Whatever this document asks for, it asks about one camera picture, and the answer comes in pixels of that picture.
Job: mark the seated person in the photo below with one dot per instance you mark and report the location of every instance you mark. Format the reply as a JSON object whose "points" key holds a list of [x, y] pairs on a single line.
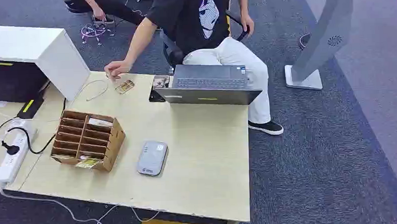
{"points": [[195, 22]]}

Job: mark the white power strip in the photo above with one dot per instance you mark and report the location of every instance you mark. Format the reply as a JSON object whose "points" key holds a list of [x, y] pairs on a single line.
{"points": [[10, 162]]}

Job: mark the dark round base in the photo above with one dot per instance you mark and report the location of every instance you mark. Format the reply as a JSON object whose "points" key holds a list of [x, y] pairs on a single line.
{"points": [[302, 41]]}

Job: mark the grey laptop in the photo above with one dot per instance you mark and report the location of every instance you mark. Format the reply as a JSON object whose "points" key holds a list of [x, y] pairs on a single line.
{"points": [[211, 91]]}

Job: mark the white cabinet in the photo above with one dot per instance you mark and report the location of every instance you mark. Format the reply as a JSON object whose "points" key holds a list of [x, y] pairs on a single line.
{"points": [[54, 60]]}

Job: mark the person's right hand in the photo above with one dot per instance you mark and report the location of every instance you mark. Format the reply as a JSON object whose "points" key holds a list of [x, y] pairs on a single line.
{"points": [[117, 68]]}

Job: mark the crouching person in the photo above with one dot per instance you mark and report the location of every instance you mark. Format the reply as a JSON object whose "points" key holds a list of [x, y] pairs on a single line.
{"points": [[115, 7]]}

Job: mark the grey card reader device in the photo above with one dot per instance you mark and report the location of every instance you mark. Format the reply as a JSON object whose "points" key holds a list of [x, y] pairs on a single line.
{"points": [[152, 158]]}

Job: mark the wooden card box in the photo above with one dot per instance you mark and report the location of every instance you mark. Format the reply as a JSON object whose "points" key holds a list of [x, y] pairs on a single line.
{"points": [[115, 140]]}

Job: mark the grey stand with white base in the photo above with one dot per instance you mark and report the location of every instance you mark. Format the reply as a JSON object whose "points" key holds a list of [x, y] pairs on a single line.
{"points": [[328, 34]]}

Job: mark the black case with yellow label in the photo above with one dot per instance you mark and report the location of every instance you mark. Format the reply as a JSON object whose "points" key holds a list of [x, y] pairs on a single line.
{"points": [[12, 81]]}

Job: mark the yellow printed card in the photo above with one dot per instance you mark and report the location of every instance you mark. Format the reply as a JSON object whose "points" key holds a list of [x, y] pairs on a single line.
{"points": [[88, 163]]}

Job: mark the black box with yellow label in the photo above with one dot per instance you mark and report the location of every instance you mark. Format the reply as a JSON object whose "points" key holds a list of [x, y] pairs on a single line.
{"points": [[30, 109]]}

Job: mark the castor chair base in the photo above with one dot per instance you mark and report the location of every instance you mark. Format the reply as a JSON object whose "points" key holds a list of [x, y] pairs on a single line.
{"points": [[95, 30]]}

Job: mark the white card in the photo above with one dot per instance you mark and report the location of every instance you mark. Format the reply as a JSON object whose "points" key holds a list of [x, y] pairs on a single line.
{"points": [[100, 122]]}

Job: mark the black phone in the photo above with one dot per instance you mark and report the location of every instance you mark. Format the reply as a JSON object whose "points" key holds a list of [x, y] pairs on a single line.
{"points": [[155, 96]]}

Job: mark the person's left hand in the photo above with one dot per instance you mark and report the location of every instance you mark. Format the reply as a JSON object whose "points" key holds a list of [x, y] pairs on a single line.
{"points": [[247, 23]]}

